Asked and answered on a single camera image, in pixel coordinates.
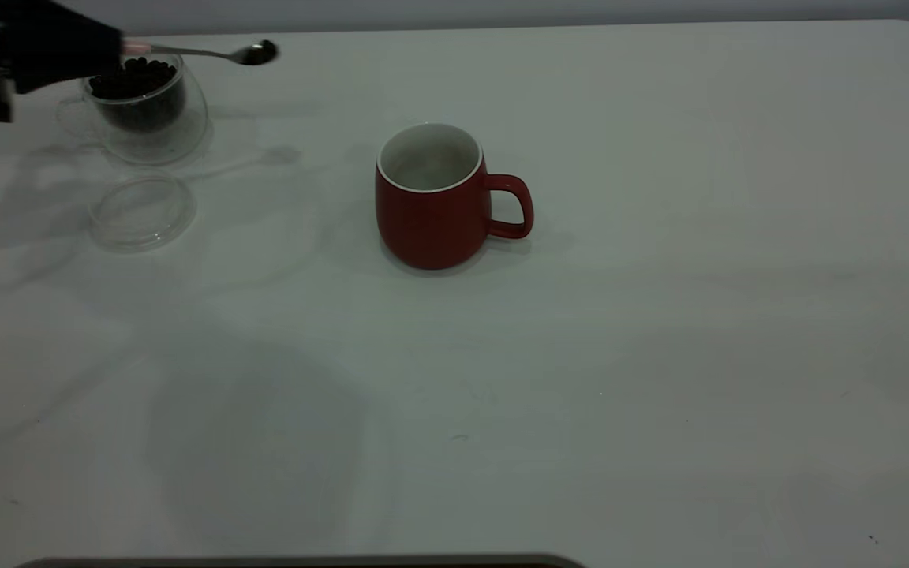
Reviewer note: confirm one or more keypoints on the red ceramic mug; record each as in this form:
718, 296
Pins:
431, 229

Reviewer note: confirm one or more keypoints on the dark coffee beans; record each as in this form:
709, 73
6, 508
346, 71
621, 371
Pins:
139, 99

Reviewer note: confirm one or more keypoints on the clear glass round dish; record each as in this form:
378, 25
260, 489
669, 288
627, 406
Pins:
143, 229

